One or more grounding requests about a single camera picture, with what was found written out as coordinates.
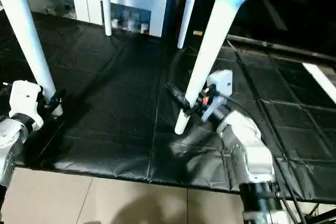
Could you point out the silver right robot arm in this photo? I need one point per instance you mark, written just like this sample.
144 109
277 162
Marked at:
247 145

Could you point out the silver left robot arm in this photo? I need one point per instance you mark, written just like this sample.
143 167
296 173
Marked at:
10 145

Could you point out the black work mat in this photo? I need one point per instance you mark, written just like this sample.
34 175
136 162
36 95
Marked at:
115 103

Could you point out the small tan label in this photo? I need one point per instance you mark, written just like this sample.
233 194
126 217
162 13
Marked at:
197 33

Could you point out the white flat board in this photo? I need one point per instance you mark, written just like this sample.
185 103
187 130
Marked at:
323 80

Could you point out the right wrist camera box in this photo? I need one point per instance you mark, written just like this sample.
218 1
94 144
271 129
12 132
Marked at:
220 82

